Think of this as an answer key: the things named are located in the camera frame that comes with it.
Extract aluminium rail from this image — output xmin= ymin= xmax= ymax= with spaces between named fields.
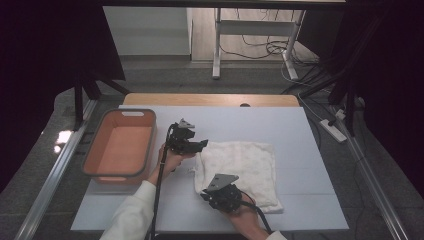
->
xmin=329 ymin=106 xmax=409 ymax=240
xmin=13 ymin=99 xmax=99 ymax=240

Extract wooden table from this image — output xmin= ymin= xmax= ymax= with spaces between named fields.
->
xmin=123 ymin=92 xmax=300 ymax=108

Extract person's right hand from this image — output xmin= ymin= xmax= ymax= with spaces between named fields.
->
xmin=221 ymin=194 xmax=268 ymax=240

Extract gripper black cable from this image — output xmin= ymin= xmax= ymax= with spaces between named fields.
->
xmin=239 ymin=190 xmax=273 ymax=234
xmin=149 ymin=122 xmax=178 ymax=240

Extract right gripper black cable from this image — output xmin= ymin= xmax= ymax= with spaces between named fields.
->
xmin=239 ymin=190 xmax=273 ymax=234

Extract person's left hand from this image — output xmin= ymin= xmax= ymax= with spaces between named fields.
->
xmin=148 ymin=144 xmax=196 ymax=186

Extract white table cover board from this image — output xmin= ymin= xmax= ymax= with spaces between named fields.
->
xmin=70 ymin=104 xmax=350 ymax=233

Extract white cabinet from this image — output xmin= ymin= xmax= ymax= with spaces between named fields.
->
xmin=103 ymin=6 xmax=194 ymax=57

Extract white power strip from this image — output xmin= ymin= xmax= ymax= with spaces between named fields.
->
xmin=319 ymin=119 xmax=348 ymax=144

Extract white desk frame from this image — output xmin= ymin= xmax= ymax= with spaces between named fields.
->
xmin=212 ymin=8 xmax=306 ymax=81

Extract white power cable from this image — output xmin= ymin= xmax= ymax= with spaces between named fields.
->
xmin=297 ymin=94 xmax=326 ymax=123

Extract dark curtain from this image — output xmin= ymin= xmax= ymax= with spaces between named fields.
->
xmin=0 ymin=0 xmax=127 ymax=194
xmin=296 ymin=0 xmax=424 ymax=198

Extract white baby garment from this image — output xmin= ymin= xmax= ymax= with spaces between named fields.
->
xmin=193 ymin=140 xmax=285 ymax=214

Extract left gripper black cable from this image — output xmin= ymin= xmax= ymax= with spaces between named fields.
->
xmin=149 ymin=122 xmax=178 ymax=240

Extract orange basket with grey rim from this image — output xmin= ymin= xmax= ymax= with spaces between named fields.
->
xmin=81 ymin=108 xmax=158 ymax=186

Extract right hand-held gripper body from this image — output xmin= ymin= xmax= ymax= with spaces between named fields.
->
xmin=205 ymin=173 xmax=244 ymax=213

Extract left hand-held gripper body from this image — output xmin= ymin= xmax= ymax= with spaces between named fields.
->
xmin=166 ymin=118 xmax=198 ymax=156

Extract black stand legs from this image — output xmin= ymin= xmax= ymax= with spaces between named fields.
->
xmin=328 ymin=83 xmax=358 ymax=138
xmin=73 ymin=78 xmax=131 ymax=132

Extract tangle of floor cables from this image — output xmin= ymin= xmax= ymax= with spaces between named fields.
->
xmin=219 ymin=8 xmax=321 ymax=68

